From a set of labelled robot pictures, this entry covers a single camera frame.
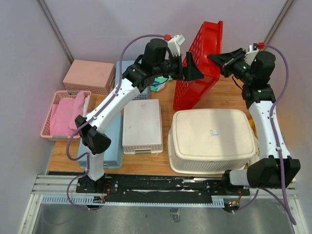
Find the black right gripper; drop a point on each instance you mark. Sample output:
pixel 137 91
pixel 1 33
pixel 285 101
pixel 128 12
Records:
pixel 227 60

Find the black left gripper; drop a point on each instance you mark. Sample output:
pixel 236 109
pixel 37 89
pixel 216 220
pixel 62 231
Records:
pixel 191 72

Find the red plastic tray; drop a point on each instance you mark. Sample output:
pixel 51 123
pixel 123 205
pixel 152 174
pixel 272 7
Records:
pixel 207 41

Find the light blue upturned basket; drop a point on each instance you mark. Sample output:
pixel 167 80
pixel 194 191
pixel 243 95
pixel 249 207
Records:
pixel 120 68

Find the small white perforated basket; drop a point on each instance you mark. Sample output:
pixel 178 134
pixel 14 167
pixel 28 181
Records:
pixel 142 127

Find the large white laundry basket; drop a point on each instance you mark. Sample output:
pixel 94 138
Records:
pixel 210 141

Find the pink perforated basket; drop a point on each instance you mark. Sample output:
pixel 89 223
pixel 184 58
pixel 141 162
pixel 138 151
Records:
pixel 93 76

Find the blue perforated basket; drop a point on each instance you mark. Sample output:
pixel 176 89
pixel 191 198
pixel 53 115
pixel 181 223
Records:
pixel 112 158

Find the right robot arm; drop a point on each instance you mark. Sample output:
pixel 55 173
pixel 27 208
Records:
pixel 276 168

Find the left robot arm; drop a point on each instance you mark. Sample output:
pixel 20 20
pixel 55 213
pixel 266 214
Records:
pixel 161 58

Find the teal and white sock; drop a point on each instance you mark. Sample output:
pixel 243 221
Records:
pixel 158 84

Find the yellow cloth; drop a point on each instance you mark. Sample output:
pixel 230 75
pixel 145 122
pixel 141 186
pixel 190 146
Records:
pixel 252 124

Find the patterned white cloth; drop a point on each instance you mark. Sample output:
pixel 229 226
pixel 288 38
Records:
pixel 256 157

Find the pink cloth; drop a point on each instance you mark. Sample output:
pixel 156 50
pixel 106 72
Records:
pixel 63 115

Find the pink basket with cloth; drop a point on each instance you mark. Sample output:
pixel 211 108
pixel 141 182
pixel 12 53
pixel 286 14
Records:
pixel 45 133

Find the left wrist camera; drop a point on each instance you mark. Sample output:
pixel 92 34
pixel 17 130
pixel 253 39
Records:
pixel 175 43

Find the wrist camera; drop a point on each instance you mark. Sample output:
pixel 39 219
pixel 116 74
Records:
pixel 254 49
pixel 175 43

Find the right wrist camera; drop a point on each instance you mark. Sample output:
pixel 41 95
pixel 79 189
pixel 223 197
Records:
pixel 254 49

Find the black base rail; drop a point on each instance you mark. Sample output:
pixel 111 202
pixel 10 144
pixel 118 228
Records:
pixel 158 188

